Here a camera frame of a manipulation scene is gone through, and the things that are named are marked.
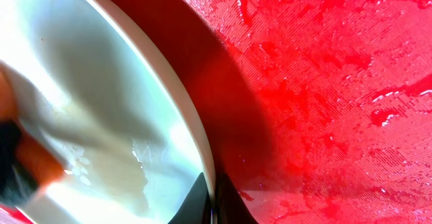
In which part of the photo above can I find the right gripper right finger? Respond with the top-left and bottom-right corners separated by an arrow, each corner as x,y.
215,173 -> 257,224

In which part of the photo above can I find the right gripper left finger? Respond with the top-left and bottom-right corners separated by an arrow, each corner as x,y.
168,173 -> 212,224

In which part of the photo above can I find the white plate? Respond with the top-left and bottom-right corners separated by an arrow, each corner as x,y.
1,0 -> 217,223

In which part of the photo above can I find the green orange sponge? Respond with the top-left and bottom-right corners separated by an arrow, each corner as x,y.
1,68 -> 64,207

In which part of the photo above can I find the red plastic tray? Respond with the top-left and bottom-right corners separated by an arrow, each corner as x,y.
0,0 -> 432,224

